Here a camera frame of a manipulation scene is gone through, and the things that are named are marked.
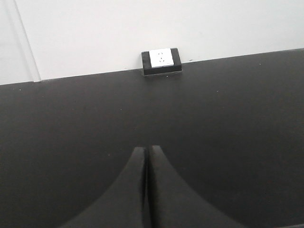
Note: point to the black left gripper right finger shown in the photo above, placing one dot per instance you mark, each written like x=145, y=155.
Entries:
x=173, y=203

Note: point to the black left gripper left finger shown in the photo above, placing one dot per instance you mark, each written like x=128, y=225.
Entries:
x=121, y=206

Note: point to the black white power socket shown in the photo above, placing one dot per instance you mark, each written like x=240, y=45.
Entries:
x=161, y=61

